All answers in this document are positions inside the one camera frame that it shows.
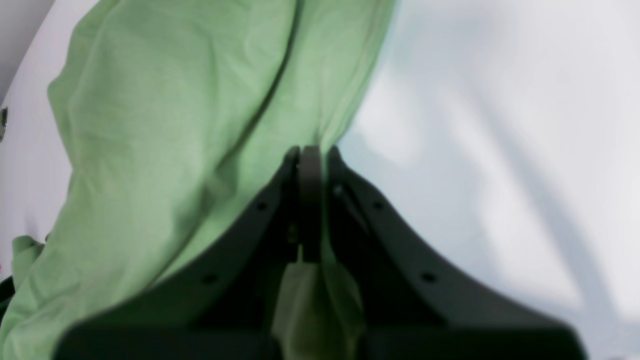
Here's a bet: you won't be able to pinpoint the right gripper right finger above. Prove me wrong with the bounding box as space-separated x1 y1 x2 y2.
327 146 586 360

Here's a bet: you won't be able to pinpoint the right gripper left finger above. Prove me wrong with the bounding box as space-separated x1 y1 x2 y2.
54 146 323 360

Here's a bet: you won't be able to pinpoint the green t-shirt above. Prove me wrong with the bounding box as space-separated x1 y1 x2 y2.
1 0 395 360

